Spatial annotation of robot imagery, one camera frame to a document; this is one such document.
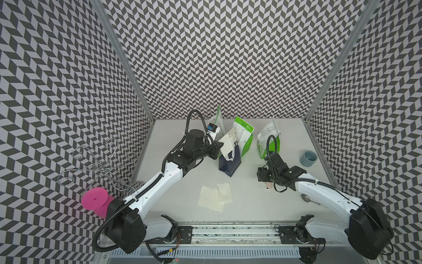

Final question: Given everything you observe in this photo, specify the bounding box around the navy and cream tote bag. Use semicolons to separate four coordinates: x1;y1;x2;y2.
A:
218;146;241;177

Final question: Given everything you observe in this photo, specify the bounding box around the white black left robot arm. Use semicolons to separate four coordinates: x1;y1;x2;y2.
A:
92;110;223;254

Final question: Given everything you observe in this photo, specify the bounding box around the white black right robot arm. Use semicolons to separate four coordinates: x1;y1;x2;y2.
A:
257;135;394;260

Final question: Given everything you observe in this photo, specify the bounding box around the green white tea bag left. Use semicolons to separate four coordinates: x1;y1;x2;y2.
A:
208;105;226;140

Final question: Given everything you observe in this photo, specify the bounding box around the green white tea bag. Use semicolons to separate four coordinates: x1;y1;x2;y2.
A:
257;117;280;159
208;105;226;140
233;116;255;158

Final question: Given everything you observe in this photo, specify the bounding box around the green white tea bag middle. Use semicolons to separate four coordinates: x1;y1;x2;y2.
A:
233;116;255;158

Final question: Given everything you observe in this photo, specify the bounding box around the green white tea bag right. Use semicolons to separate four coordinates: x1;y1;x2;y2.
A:
257;117;280;159

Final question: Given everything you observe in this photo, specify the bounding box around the blue-grey ceramic cup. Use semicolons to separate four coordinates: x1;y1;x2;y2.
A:
300;151;318;167

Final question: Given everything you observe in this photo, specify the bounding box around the silver spoon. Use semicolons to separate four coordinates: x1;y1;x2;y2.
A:
301;194;312;203

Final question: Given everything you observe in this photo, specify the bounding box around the pink plastic disc spool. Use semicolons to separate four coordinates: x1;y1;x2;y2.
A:
81;187;115;219

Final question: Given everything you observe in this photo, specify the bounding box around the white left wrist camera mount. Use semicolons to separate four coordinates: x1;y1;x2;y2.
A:
207;123;220;141

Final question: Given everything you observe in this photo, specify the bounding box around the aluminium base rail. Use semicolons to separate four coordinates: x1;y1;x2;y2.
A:
102;222;367;264

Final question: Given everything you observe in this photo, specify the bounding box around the silver wire rack stand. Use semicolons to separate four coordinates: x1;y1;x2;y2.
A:
56;138;136;193

